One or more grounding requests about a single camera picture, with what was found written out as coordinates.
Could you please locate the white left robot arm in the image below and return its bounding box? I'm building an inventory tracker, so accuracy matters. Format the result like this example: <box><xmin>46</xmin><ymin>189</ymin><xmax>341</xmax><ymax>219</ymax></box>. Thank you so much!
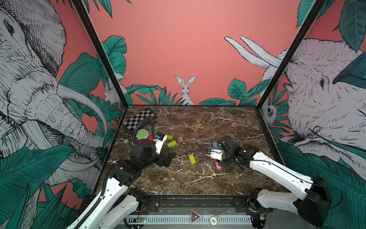
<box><xmin>69</xmin><ymin>129</ymin><xmax>175</xmax><ymax>229</ymax></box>

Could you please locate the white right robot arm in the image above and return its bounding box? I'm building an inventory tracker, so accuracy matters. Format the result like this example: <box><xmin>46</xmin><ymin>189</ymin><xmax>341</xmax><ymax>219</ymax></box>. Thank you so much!
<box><xmin>206</xmin><ymin>136</ymin><xmax>331</xmax><ymax>227</ymax></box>

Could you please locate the green dome push button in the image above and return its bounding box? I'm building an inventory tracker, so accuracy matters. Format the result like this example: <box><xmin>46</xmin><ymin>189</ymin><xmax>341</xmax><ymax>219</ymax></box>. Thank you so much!
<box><xmin>136</xmin><ymin>128</ymin><xmax>150</xmax><ymax>139</ymax></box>

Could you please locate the folded black chess board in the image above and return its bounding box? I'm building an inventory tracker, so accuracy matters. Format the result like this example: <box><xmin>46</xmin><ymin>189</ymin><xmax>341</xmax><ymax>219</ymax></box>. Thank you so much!
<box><xmin>123</xmin><ymin>108</ymin><xmax>157</xmax><ymax>134</ymax></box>

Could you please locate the red triangle warning sticker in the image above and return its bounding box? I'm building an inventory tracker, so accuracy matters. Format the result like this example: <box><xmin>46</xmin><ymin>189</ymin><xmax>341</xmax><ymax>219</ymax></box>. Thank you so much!
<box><xmin>191</xmin><ymin>209</ymin><xmax>202</xmax><ymax>224</ymax></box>

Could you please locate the black front rail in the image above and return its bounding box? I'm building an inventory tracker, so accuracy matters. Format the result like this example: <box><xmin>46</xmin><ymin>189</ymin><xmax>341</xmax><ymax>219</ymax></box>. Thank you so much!
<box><xmin>134</xmin><ymin>195</ymin><xmax>274</xmax><ymax>214</ymax></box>

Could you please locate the white slotted cable duct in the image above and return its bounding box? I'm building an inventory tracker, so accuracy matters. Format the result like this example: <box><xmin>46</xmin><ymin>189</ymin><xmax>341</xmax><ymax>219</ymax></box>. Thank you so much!
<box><xmin>127</xmin><ymin>215</ymin><xmax>252</xmax><ymax>226</ymax></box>

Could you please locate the black right corner post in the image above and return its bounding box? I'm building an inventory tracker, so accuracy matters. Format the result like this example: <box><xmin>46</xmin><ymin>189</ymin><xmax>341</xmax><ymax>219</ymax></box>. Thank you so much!
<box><xmin>256</xmin><ymin>0</ymin><xmax>326</xmax><ymax>110</ymax></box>

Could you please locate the black corner post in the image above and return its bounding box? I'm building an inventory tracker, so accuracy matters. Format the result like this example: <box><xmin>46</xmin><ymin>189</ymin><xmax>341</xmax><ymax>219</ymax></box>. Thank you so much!
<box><xmin>256</xmin><ymin>0</ymin><xmax>326</xmax><ymax>110</ymax></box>
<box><xmin>72</xmin><ymin>0</ymin><xmax>129</xmax><ymax>110</ymax></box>

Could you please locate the black left corner post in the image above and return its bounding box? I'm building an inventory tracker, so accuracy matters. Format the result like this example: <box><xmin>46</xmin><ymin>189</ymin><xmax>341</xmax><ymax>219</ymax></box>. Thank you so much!
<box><xmin>72</xmin><ymin>0</ymin><xmax>129</xmax><ymax>110</ymax></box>

